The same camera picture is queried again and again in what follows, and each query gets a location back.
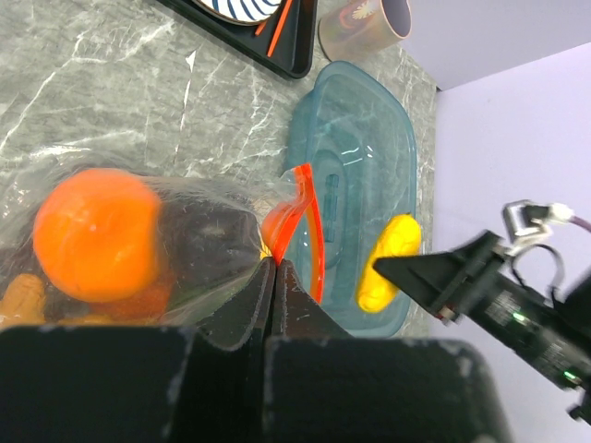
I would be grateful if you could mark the yellow banana toy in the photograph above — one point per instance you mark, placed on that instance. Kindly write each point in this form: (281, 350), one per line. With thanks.
(401, 237)

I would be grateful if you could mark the beige mug purple inside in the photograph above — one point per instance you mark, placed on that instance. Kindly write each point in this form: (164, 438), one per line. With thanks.
(355, 31)

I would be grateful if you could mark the clear zip top bag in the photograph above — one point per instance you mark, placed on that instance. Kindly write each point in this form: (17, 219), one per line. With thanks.
(279, 206)

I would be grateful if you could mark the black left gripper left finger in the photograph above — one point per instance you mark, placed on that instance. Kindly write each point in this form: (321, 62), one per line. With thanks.
(199, 383)

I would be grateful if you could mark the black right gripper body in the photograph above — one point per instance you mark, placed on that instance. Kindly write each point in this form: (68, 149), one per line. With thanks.
(552, 339)

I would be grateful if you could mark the teal transparent plastic container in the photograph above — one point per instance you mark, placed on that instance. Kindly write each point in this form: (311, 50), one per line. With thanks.
(361, 146)

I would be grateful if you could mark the dark purple food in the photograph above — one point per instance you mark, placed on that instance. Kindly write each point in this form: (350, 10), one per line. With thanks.
(208, 245)

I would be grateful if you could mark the orange fruit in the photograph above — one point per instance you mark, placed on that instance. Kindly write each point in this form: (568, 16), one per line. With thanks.
(95, 235)

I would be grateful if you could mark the golden ginger root toy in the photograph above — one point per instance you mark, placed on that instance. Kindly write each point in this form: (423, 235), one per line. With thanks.
(30, 301)

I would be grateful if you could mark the white black striped plate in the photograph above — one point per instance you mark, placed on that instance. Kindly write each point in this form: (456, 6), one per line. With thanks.
(240, 12)

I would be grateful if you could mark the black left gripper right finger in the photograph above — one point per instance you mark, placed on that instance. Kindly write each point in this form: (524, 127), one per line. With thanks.
(324, 385)

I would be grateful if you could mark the orange pumpkin toy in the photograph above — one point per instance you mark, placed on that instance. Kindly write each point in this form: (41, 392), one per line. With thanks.
(149, 303)

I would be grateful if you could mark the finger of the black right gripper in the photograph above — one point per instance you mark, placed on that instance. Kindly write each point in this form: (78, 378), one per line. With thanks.
(451, 284)

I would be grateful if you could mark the black serving tray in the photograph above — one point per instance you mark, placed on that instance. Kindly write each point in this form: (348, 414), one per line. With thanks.
(293, 57)

